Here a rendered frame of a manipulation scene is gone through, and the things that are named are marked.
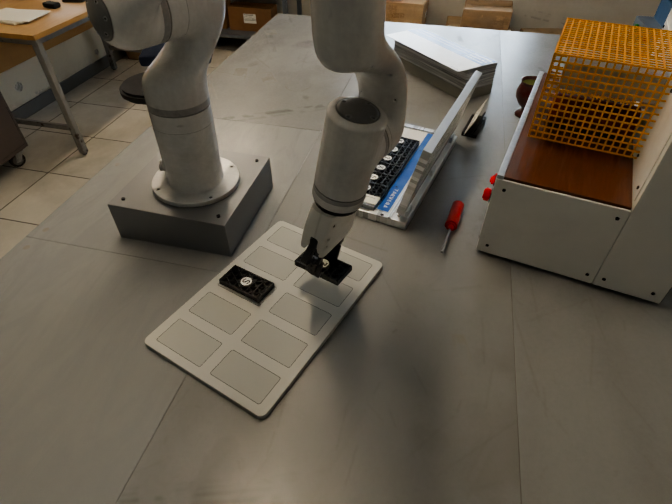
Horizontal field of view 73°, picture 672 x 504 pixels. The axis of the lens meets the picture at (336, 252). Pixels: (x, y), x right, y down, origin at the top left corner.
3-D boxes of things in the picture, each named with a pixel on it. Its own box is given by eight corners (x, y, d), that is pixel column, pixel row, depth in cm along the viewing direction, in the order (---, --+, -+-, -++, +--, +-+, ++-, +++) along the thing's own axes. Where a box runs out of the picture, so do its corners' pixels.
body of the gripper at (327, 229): (337, 167, 77) (326, 214, 85) (300, 197, 70) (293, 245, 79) (374, 189, 75) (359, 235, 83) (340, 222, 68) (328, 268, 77)
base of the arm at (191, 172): (136, 200, 97) (107, 120, 84) (176, 153, 110) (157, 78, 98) (220, 213, 94) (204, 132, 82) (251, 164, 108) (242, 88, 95)
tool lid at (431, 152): (476, 70, 118) (482, 72, 118) (447, 131, 132) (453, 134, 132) (423, 149, 89) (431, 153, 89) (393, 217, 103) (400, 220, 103)
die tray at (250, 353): (280, 223, 106) (280, 219, 105) (383, 266, 95) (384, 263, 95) (143, 344, 81) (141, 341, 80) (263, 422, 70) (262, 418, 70)
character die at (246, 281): (235, 268, 93) (235, 264, 93) (274, 287, 90) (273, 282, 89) (219, 283, 90) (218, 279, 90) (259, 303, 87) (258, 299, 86)
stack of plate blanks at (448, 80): (392, 62, 177) (394, 33, 170) (418, 56, 182) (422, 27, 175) (461, 101, 152) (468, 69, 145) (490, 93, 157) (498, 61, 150)
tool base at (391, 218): (389, 127, 139) (390, 115, 137) (456, 142, 133) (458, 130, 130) (324, 206, 110) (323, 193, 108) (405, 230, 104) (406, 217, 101)
